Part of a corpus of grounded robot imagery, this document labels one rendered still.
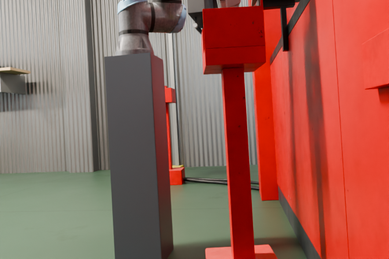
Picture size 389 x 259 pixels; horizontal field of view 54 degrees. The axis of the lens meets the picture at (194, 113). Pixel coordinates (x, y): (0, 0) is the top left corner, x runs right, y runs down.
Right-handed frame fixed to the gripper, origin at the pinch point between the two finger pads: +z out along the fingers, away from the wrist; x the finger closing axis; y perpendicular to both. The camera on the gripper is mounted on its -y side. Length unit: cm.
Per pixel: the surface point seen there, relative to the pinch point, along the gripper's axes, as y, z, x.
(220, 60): -2.6, 12.6, -4.6
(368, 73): 14, 24, -49
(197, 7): 2, -48, 151
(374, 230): 15, 49, -42
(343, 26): 19.1, 13.3, -31.3
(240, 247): -4, 64, 2
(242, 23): 4.5, 3.6, -4.6
